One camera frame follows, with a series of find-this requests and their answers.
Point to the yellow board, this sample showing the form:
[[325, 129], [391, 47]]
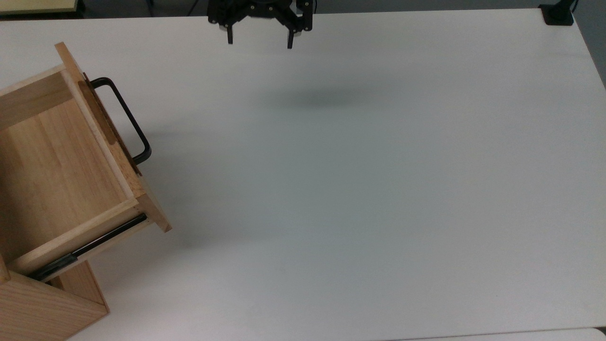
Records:
[[33, 5]]

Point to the wooden cabinet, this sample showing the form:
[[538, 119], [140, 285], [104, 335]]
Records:
[[42, 312]]

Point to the black drawer slide rail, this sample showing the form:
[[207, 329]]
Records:
[[109, 236]]

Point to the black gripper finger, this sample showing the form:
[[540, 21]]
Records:
[[289, 40], [230, 33]]

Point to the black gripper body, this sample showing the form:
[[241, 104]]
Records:
[[262, 8]]

